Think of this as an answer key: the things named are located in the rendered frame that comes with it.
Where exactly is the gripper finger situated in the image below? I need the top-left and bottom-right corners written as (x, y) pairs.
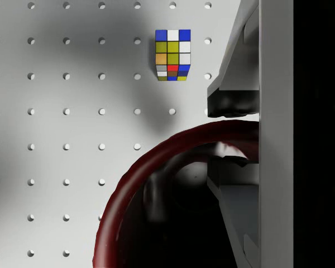
top-left (206, 0), bottom-right (262, 118)
top-left (207, 155), bottom-right (261, 268)

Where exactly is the puzzle cube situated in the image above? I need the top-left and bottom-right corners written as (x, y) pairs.
top-left (155, 28), bottom-right (192, 82)

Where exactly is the red mug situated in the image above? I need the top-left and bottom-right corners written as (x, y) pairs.
top-left (92, 120), bottom-right (260, 268)

